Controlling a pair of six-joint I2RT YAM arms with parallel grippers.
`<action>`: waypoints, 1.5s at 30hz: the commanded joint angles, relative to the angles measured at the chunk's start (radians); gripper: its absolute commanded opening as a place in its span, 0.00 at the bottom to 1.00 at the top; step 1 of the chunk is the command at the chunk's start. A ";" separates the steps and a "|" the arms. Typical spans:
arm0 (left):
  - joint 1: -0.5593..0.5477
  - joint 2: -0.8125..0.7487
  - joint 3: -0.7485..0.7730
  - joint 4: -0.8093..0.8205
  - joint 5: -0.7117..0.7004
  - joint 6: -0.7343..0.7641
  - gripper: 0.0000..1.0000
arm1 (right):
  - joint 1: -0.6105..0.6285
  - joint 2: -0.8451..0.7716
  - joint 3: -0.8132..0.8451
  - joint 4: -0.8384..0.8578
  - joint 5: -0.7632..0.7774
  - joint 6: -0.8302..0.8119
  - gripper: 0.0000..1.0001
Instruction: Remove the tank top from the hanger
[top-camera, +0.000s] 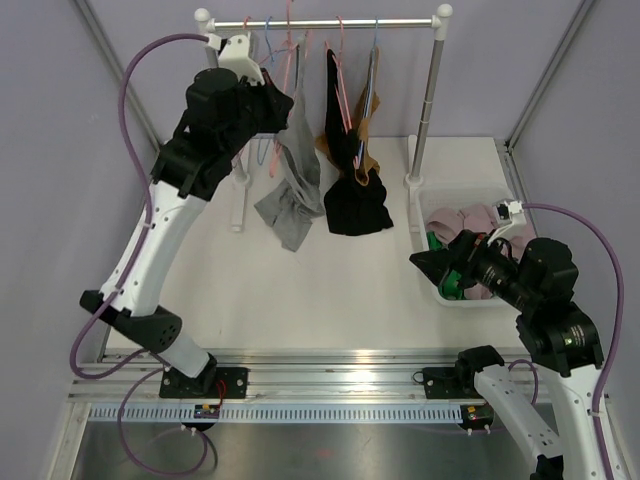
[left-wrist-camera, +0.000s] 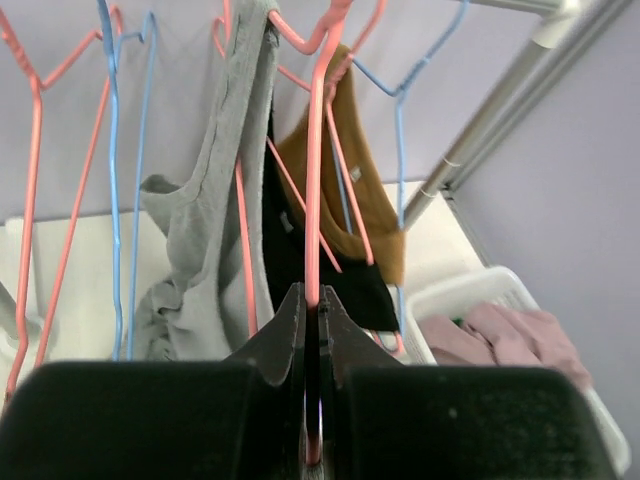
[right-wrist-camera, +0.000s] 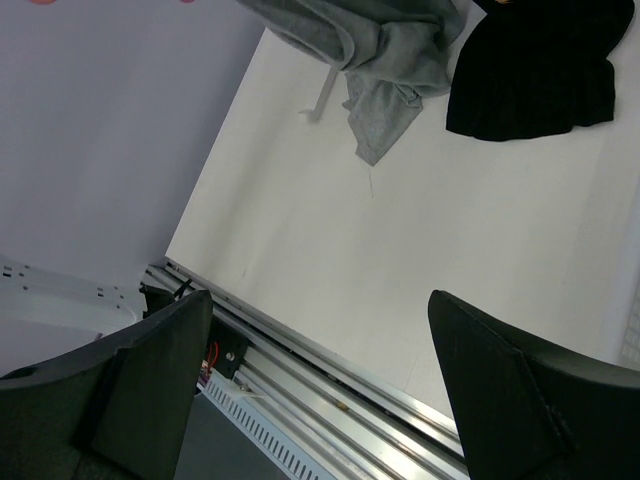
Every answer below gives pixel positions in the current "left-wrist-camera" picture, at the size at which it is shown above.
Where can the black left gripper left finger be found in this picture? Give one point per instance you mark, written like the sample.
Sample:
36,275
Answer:
239,418

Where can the pink tank top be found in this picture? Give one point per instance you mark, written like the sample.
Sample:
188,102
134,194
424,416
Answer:
497,335

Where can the white plastic basket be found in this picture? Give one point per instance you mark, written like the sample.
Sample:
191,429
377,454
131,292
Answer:
498,285

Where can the brown tank top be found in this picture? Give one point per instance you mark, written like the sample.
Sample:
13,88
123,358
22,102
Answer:
386,239

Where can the black tank top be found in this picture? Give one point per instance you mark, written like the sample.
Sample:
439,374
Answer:
360,288

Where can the pink hanger with clothes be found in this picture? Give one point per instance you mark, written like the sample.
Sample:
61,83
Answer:
312,353

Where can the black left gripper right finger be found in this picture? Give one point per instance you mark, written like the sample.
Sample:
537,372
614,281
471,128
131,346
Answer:
386,420

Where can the grey tank top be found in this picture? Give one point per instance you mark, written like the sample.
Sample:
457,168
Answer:
199,312

